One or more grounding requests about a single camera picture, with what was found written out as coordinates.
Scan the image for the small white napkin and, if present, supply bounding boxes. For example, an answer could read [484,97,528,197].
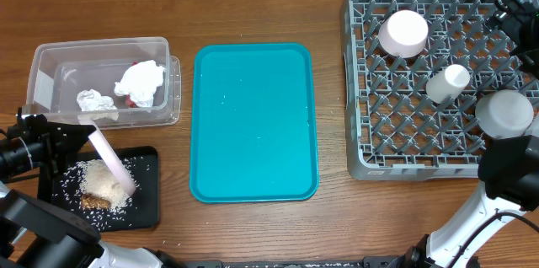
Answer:
[77,89,119,121]

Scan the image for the white dinner plate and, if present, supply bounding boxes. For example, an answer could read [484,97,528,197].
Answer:
[79,120,136,196]

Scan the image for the white cup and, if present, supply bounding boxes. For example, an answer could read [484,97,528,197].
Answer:
[425,64,471,104]

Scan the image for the grey bowl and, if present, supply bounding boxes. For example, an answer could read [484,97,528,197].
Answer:
[475,90,534,139]

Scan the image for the large white napkin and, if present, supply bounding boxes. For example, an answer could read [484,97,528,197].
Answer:
[114,60,165,108]

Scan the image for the pink shallow bowl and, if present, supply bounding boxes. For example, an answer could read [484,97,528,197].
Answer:
[378,10,429,58]

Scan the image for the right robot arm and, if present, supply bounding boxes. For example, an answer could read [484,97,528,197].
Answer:
[389,89,538,267]

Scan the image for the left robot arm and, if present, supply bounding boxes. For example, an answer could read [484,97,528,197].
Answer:
[1,114,183,268]

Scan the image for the clear plastic waste bin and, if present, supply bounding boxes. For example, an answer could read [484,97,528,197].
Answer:
[22,37,181,130]

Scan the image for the grey dishwasher rack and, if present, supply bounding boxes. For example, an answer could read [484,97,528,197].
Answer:
[341,0,538,180]

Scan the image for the pile of white rice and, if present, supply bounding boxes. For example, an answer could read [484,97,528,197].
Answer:
[77,159,131,212]

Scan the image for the brown food scrap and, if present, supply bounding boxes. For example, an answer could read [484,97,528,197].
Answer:
[81,194,111,210]

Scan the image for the black rectangular tray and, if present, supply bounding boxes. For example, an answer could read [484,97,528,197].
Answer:
[51,146,160,232]

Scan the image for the teal plastic serving tray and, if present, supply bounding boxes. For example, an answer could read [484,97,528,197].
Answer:
[189,43,319,203]

